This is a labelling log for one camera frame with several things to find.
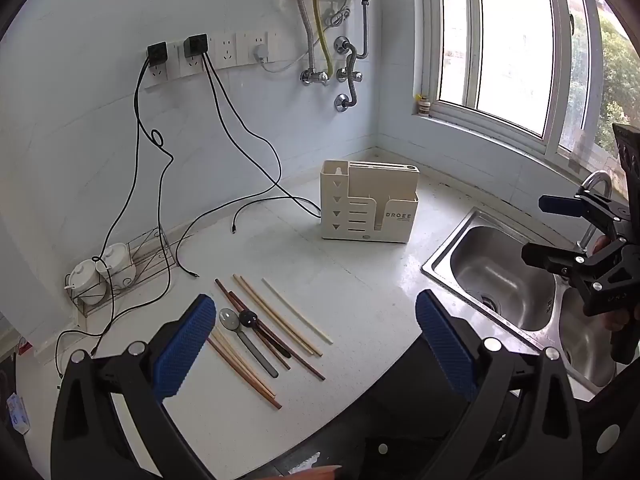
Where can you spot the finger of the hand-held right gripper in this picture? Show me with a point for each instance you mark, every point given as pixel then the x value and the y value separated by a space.
pixel 555 260
pixel 557 205

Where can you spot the black power adapter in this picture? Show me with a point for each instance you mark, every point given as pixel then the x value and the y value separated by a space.
pixel 156 51
pixel 195 45

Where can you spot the chrome angle valve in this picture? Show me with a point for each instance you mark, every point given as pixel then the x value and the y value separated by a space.
pixel 350 75
pixel 314 78

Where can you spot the beige plastic utensil holder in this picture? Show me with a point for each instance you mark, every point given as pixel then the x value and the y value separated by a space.
pixel 367 205

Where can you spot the small jar with yellow lid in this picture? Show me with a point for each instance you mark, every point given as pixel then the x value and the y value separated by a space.
pixel 424 105

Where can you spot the chrome faucet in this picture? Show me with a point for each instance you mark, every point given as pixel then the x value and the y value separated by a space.
pixel 597 177

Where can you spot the white window frame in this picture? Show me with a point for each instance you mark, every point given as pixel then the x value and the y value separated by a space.
pixel 562 60

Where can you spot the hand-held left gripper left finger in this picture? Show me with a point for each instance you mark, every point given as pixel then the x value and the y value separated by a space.
pixel 182 350

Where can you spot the person's right hand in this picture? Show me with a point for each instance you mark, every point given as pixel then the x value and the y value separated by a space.
pixel 601 245

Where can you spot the blue and white packet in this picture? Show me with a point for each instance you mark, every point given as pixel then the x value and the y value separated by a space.
pixel 19 412

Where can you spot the dark brown chopstick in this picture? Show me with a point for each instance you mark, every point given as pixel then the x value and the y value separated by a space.
pixel 311 367
pixel 230 300

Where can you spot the white wall socket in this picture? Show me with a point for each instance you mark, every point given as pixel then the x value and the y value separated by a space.
pixel 223 50
pixel 192 65
pixel 157 71
pixel 247 45

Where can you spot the stainless steel double sink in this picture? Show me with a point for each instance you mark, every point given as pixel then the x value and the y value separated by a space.
pixel 500 270

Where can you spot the black spoon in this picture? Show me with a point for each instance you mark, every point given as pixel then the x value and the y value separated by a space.
pixel 248 318

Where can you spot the white ceramic lidded pot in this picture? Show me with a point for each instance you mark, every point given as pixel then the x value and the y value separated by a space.
pixel 117 260
pixel 85 277

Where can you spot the cream white chopstick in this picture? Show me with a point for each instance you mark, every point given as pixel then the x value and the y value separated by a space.
pixel 297 311

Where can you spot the metal spoon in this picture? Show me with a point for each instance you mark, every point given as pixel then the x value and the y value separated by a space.
pixel 229 319

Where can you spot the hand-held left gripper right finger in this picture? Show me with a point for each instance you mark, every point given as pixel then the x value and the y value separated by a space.
pixel 445 350

